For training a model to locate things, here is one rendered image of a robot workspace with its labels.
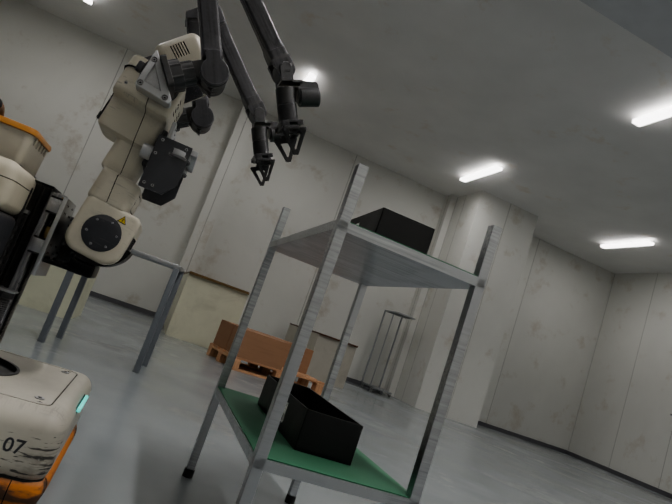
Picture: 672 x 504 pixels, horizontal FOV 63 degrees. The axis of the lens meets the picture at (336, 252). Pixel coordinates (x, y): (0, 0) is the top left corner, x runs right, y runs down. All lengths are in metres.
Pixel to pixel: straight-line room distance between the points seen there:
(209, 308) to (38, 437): 6.33
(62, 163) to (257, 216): 3.56
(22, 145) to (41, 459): 0.81
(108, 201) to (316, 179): 9.65
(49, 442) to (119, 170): 0.75
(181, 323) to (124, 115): 6.13
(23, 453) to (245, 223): 9.44
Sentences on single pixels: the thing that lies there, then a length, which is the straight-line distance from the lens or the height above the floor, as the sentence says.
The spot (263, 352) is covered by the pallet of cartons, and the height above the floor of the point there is 0.28.
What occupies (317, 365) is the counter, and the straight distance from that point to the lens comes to 8.70.
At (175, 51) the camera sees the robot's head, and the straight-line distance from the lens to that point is 1.78.
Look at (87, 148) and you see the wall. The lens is 10.91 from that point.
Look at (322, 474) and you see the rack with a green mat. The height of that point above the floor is 0.35.
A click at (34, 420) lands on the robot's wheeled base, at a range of 1.51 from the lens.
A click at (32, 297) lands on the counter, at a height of 0.10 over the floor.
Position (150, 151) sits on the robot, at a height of 0.99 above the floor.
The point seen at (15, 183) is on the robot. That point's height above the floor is 0.76.
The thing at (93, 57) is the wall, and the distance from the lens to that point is 11.38.
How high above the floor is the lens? 0.66
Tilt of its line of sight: 9 degrees up
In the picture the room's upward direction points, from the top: 19 degrees clockwise
